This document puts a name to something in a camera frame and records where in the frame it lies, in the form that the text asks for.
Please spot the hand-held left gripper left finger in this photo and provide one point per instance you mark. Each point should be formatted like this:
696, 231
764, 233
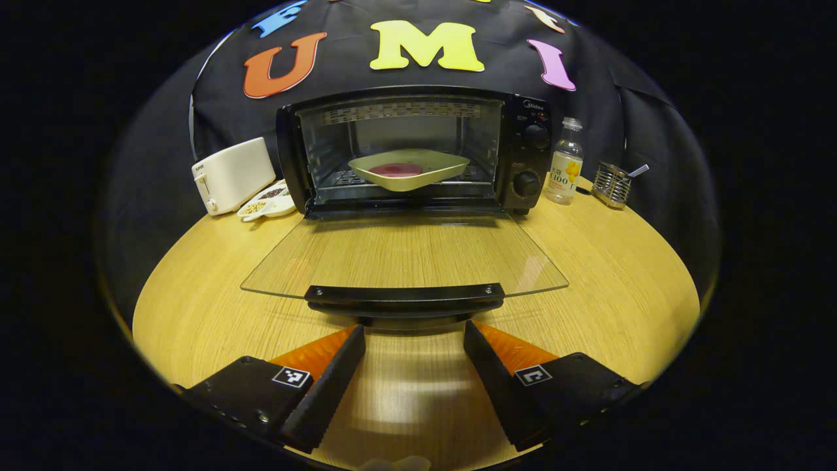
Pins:
327, 392

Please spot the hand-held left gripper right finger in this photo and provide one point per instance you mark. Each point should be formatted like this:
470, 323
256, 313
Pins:
500, 392

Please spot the black electric oven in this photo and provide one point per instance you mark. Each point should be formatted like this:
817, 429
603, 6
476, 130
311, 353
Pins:
523, 163

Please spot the white rectangular plate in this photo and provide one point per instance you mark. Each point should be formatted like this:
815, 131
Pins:
431, 171

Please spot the pink round meat slice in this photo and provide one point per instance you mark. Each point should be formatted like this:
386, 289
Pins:
395, 170

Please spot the white snack dish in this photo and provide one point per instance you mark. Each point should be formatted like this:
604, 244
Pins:
278, 206

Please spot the clear drink bottle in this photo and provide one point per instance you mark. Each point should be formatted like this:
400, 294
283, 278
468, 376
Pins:
564, 176

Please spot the white toaster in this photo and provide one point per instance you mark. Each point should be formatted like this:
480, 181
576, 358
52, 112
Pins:
232, 173

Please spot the metal utensil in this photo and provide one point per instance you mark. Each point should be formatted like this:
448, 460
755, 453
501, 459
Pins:
639, 171

